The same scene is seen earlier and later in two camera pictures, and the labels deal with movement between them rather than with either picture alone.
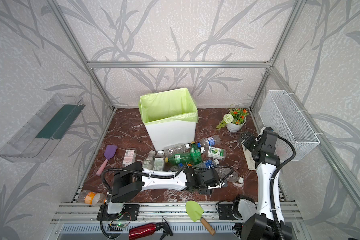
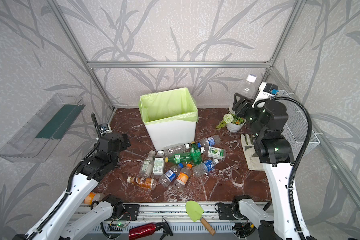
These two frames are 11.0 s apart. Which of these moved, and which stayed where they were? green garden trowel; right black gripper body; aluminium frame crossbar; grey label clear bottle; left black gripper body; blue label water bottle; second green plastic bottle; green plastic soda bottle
Moved: left black gripper body; right black gripper body
Stayed: aluminium frame crossbar; green garden trowel; second green plastic bottle; blue label water bottle; green plastic soda bottle; grey label clear bottle
